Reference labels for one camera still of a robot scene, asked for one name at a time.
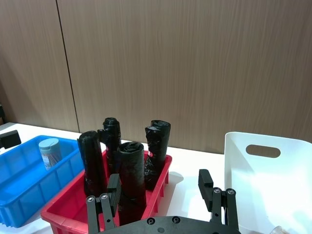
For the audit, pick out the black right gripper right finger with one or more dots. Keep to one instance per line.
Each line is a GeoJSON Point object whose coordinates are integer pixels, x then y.
{"type": "Point", "coordinates": [206, 187]}

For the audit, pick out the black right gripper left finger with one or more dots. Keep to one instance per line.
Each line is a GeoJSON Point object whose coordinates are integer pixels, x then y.
{"type": "Point", "coordinates": [114, 192]}

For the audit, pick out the black garbage bag roll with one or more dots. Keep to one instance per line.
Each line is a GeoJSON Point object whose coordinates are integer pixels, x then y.
{"type": "Point", "coordinates": [131, 170]}
{"type": "Point", "coordinates": [112, 136]}
{"type": "Point", "coordinates": [93, 163]}
{"type": "Point", "coordinates": [166, 141]}
{"type": "Point", "coordinates": [153, 156]}

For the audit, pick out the red plastic bin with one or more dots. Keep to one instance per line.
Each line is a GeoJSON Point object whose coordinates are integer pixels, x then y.
{"type": "Point", "coordinates": [73, 207]}

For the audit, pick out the teal lidded toothpick jar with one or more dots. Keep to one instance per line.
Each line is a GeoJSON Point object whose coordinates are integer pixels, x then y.
{"type": "Point", "coordinates": [50, 153]}

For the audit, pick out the blue plastic bin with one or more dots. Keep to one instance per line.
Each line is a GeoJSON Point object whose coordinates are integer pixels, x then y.
{"type": "Point", "coordinates": [22, 180]}

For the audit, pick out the black boxy block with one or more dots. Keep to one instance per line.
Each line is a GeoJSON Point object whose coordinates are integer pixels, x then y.
{"type": "Point", "coordinates": [9, 139]}

